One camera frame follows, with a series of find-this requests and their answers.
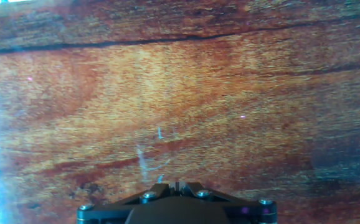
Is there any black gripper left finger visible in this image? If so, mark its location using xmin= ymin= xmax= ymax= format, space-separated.
xmin=76 ymin=182 xmax=178 ymax=224

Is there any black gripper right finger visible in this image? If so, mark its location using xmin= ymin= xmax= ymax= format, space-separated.
xmin=177 ymin=182 xmax=278 ymax=224

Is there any wood grain table cover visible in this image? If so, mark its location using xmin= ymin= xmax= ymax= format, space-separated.
xmin=0 ymin=0 xmax=360 ymax=224

